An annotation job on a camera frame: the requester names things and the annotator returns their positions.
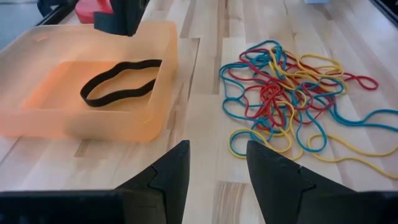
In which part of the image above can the yellow rubber band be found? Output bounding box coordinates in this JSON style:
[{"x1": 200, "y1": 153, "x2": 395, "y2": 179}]
[
  {"x1": 228, "y1": 101, "x2": 304, "y2": 161},
  {"x1": 307, "y1": 133, "x2": 398, "y2": 180},
  {"x1": 270, "y1": 49, "x2": 346, "y2": 94}
]

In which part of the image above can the pink desk lamp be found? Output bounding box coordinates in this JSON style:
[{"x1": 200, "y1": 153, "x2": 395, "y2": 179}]
[{"x1": 74, "y1": 0, "x2": 114, "y2": 25}]

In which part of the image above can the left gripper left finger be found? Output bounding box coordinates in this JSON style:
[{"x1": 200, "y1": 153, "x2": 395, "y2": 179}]
[{"x1": 0, "y1": 139, "x2": 191, "y2": 224}]

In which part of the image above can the orange translucent plastic bin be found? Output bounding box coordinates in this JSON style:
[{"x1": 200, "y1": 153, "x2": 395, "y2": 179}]
[{"x1": 0, "y1": 21, "x2": 180, "y2": 143}]

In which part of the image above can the wide black rubber band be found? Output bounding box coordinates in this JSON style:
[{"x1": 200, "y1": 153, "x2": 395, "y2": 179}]
[{"x1": 80, "y1": 58, "x2": 163, "y2": 108}]

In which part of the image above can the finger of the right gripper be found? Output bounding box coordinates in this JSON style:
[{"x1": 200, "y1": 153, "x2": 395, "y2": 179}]
[{"x1": 93, "y1": 0, "x2": 150, "y2": 37}]

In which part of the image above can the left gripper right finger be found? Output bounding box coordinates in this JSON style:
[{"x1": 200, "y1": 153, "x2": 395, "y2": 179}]
[{"x1": 246, "y1": 139, "x2": 398, "y2": 224}]

